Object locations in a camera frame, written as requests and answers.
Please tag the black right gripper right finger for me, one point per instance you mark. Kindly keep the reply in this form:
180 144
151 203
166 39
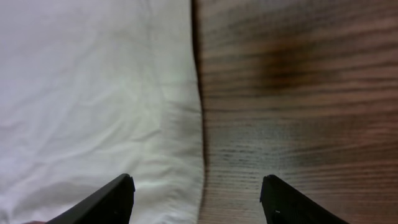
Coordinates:
283 204

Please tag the beige shorts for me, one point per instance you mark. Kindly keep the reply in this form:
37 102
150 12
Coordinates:
91 89

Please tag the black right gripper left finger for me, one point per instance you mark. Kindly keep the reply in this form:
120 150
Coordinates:
111 204

